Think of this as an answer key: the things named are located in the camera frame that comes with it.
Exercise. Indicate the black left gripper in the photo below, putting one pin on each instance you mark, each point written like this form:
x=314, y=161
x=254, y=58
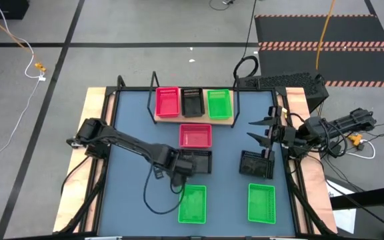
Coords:
x=182, y=166

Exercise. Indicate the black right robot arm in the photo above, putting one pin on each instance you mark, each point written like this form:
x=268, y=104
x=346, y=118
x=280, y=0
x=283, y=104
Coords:
x=345, y=125

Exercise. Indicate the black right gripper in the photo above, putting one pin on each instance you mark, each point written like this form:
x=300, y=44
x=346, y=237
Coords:
x=283, y=136

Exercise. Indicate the wooden shelf with black frame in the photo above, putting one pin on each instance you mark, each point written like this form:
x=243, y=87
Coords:
x=192, y=121

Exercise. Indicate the small yellow tag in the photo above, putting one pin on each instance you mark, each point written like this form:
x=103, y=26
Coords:
x=283, y=110

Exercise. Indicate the black plastic basket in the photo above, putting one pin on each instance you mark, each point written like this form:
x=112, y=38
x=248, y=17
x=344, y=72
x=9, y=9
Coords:
x=255, y=165
x=202, y=161
x=192, y=104

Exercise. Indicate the black floor box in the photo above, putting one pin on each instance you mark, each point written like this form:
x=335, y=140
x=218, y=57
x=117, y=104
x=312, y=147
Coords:
x=2, y=8

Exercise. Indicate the black striped floor ramp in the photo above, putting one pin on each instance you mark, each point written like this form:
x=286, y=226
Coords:
x=312, y=30

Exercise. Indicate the yellow power plug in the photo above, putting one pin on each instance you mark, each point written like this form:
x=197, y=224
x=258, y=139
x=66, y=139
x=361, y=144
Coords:
x=355, y=138

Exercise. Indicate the white sheet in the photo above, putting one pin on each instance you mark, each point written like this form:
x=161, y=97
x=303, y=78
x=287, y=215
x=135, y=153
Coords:
x=345, y=216

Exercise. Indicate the red plastic basket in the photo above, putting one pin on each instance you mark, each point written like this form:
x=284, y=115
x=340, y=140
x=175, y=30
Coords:
x=195, y=136
x=167, y=103

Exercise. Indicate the green plastic basket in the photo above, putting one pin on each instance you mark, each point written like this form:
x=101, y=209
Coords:
x=261, y=203
x=193, y=206
x=219, y=105

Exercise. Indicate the dark desk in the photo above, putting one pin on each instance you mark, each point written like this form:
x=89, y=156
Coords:
x=372, y=196

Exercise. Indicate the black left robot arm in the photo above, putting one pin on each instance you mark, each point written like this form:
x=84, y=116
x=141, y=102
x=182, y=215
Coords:
x=128, y=143

